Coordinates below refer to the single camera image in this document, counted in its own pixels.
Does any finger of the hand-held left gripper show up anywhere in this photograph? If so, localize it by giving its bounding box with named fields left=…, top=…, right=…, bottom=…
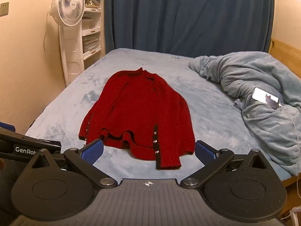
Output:
left=0, top=122, right=16, bottom=133

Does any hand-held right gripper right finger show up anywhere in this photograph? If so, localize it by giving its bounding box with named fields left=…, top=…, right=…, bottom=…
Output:
left=180, top=140, right=269, bottom=189

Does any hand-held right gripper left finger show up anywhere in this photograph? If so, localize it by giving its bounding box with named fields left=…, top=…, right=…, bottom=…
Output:
left=29, top=138, right=118, bottom=189

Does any red knitted sweater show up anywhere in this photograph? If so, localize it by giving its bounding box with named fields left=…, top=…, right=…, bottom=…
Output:
left=78, top=67, right=196, bottom=170

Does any bed with light blue sheet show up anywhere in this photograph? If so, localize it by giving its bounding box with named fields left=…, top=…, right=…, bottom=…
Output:
left=24, top=48, right=292, bottom=187

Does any smartphone with lit screen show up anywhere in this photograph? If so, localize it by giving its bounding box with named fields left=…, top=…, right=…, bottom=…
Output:
left=252, top=87, right=281, bottom=110

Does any grey-blue fleece blanket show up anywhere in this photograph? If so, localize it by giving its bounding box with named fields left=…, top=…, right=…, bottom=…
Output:
left=188, top=51, right=301, bottom=176

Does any white plastic object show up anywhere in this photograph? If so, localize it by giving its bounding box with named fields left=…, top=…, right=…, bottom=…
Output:
left=290, top=207, right=301, bottom=226

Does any white shelf unit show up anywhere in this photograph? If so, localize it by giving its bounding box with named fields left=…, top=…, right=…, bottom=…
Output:
left=81, top=0, right=104, bottom=61

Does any dark blue curtain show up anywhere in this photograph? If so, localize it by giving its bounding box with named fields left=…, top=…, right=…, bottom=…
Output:
left=103, top=0, right=276, bottom=58

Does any fan power cord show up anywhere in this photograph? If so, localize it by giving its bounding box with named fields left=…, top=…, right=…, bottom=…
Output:
left=43, top=11, right=62, bottom=55

